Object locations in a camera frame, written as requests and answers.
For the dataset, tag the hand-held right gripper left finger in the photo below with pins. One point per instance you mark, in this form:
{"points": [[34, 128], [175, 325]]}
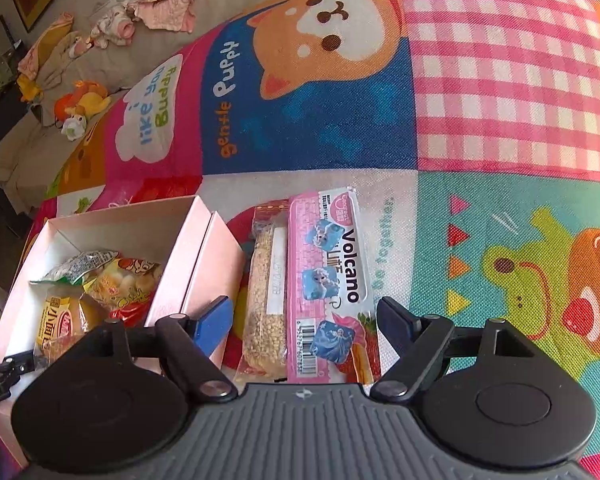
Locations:
{"points": [[212, 325]]}

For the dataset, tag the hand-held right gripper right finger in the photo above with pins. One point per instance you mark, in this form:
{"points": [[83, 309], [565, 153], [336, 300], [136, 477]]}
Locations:
{"points": [[394, 321]]}

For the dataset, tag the clear grain bar packet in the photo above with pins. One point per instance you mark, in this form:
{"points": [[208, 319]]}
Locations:
{"points": [[265, 290]]}

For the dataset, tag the pink snack packet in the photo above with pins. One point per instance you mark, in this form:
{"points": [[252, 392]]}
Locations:
{"points": [[325, 270]]}

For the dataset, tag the bread bun packet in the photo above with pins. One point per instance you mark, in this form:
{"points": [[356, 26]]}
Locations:
{"points": [[62, 320]]}

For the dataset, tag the yellow red snack packet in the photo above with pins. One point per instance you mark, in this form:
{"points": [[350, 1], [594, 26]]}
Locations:
{"points": [[125, 282]]}

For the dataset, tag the green white snack packet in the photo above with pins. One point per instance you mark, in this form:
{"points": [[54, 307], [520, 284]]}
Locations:
{"points": [[80, 265]]}

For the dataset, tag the colourful printed blanket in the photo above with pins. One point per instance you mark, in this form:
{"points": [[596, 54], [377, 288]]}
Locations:
{"points": [[480, 110]]}

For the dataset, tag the white green plush toy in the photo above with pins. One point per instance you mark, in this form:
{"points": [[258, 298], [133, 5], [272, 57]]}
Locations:
{"points": [[74, 127]]}

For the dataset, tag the beige sofa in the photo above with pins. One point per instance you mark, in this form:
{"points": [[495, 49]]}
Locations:
{"points": [[45, 130]]}

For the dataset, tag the orange plush toy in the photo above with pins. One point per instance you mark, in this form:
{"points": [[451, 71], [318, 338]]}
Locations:
{"points": [[82, 99]]}

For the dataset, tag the yellow plush toy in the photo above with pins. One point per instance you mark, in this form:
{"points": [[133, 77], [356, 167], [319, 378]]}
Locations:
{"points": [[29, 90]]}

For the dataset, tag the beige crumpled cloth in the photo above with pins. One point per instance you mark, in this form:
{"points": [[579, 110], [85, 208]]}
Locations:
{"points": [[60, 70]]}

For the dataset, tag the small pink doll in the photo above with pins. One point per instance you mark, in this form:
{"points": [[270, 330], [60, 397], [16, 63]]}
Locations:
{"points": [[79, 46]]}

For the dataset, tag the white pink baby garment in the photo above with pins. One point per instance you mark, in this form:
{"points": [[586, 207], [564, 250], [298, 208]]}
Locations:
{"points": [[112, 25]]}

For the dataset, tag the pink floral clothes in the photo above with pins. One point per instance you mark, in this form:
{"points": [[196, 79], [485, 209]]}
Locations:
{"points": [[172, 2]]}

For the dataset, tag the pink yellow cloth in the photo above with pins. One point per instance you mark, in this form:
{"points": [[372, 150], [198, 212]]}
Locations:
{"points": [[42, 45]]}

